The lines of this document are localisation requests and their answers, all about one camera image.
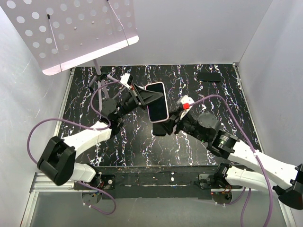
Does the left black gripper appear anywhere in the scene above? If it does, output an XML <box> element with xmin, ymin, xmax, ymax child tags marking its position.
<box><xmin>115</xmin><ymin>84</ymin><xmax>164</xmax><ymax>120</ymax></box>

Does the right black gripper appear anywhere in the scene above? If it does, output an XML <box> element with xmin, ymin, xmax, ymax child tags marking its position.
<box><xmin>156</xmin><ymin>109</ymin><xmax>208</xmax><ymax>144</ymax></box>

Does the bare black phone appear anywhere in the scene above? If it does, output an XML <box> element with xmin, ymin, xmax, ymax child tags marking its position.
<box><xmin>197</xmin><ymin>72</ymin><xmax>221</xmax><ymax>82</ymax></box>

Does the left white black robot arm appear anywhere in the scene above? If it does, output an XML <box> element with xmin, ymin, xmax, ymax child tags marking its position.
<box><xmin>36</xmin><ymin>82</ymin><xmax>169</xmax><ymax>189</ymax></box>

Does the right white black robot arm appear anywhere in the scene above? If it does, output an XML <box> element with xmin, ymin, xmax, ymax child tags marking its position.
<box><xmin>161</xmin><ymin>111</ymin><xmax>303</xmax><ymax>210</ymax></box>

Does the music stand tripod pole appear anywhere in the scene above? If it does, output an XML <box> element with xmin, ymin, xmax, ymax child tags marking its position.
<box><xmin>89</xmin><ymin>59</ymin><xmax>118</xmax><ymax>111</ymax></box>

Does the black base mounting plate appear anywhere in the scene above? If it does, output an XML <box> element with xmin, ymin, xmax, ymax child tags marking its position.
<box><xmin>73</xmin><ymin>165</ymin><xmax>244</xmax><ymax>201</ymax></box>

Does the perforated music stand desk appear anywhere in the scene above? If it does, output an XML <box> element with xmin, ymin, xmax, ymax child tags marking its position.
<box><xmin>0</xmin><ymin>0</ymin><xmax>139</xmax><ymax>76</ymax></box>

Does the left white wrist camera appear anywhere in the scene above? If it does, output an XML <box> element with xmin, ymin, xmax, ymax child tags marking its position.
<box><xmin>120</xmin><ymin>73</ymin><xmax>133</xmax><ymax>89</ymax></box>

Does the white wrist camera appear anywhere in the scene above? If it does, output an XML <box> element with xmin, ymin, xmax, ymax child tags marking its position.
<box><xmin>177</xmin><ymin>95</ymin><xmax>194</xmax><ymax>120</ymax></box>
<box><xmin>120</xmin><ymin>73</ymin><xmax>133</xmax><ymax>89</ymax></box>

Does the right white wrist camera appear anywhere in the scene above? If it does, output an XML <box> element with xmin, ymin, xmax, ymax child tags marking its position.
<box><xmin>177</xmin><ymin>95</ymin><xmax>194</xmax><ymax>120</ymax></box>

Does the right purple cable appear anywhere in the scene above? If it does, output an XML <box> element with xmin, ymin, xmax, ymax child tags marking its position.
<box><xmin>189</xmin><ymin>95</ymin><xmax>274</xmax><ymax>227</ymax></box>

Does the left aluminium side rail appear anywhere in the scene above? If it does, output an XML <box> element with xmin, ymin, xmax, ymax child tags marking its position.
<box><xmin>43</xmin><ymin>67</ymin><xmax>76</xmax><ymax>148</ymax></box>

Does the aluminium side rail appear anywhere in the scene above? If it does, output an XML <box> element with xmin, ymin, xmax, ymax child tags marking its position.
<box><xmin>232</xmin><ymin>62</ymin><xmax>264</xmax><ymax>153</ymax></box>
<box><xmin>43</xmin><ymin>67</ymin><xmax>76</xmax><ymax>148</ymax></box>

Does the right aluminium side rail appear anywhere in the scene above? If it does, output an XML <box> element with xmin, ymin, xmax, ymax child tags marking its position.
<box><xmin>232</xmin><ymin>62</ymin><xmax>264</xmax><ymax>153</ymax></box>

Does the aluminium front rail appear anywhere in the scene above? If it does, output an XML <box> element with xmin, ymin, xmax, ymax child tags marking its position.
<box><xmin>32</xmin><ymin>172</ymin><xmax>226</xmax><ymax>190</ymax></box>

